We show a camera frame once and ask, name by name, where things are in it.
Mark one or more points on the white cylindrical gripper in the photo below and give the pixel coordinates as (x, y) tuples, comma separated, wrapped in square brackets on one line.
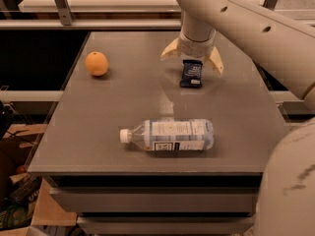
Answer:
[(196, 49)]

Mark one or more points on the dark blue rxbar wrapper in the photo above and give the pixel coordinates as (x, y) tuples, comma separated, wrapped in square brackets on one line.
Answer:
[(191, 74)]

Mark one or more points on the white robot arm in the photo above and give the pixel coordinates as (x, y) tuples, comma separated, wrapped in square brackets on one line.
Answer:
[(285, 48)]

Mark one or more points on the clear blue-label plastic bottle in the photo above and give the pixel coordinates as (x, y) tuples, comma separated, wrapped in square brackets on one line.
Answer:
[(171, 135)]

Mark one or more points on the orange fruit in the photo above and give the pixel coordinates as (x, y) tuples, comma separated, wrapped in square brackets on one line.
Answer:
[(96, 64)]

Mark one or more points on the grey drawer cabinet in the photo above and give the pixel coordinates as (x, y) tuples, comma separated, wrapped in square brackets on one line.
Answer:
[(123, 189)]

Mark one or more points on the cardboard box with clutter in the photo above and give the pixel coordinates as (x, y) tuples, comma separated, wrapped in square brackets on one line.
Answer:
[(26, 207)]

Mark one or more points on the metal frame rail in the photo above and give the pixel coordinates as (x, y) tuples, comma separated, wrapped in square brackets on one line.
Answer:
[(101, 14)]

